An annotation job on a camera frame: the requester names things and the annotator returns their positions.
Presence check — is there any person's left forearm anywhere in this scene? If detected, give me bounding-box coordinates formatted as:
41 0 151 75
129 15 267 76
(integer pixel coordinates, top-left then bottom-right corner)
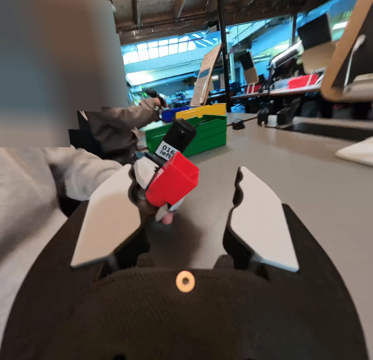
44 147 124 203

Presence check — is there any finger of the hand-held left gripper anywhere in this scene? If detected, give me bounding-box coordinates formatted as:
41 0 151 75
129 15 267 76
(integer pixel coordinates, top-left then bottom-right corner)
133 156 160 190
155 197 186 222

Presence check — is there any cardboard sheet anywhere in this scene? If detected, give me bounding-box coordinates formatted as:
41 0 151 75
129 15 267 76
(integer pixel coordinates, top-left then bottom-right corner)
191 44 225 106

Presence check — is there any black metal pole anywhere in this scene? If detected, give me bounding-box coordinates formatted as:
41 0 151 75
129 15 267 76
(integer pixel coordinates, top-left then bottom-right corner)
216 0 232 113

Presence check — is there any green plastic bin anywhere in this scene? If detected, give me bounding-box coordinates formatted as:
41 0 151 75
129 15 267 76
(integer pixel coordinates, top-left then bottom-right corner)
145 114 228 158

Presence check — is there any cardboard-backed monitor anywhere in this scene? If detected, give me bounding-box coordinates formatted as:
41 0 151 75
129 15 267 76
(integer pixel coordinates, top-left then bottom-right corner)
321 0 373 102

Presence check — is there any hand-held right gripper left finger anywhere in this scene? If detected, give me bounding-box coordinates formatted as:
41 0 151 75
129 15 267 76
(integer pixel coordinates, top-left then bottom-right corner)
70 163 151 272

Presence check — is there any black charger dock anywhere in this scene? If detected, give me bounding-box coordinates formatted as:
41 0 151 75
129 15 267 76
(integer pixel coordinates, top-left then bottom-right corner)
276 98 302 124

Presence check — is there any person's left hand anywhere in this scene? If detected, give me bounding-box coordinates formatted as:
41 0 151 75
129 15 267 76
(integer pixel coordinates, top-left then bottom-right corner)
137 198 175 226

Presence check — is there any blue plastic bin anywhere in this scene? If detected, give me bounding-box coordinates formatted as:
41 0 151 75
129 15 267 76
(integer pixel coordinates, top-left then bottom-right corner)
161 106 191 123

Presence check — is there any red plastic bin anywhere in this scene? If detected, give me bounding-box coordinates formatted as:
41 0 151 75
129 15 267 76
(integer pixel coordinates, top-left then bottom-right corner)
288 73 319 89

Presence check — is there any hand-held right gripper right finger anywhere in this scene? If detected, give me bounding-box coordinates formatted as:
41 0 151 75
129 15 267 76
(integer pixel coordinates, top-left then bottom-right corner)
223 165 301 273

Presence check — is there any red square cup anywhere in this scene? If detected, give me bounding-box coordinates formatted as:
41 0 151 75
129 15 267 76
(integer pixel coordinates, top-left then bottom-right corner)
145 152 200 208

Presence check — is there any yellow plastic bin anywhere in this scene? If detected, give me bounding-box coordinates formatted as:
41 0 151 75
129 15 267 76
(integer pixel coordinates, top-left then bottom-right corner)
175 103 227 120

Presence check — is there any person's grey hoodie torso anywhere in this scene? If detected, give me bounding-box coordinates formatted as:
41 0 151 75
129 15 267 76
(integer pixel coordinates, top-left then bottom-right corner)
0 146 88 334

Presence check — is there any background monitor with cardboard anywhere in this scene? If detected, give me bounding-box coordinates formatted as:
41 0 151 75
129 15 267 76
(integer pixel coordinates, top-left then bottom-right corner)
239 52 260 85
297 14 337 72

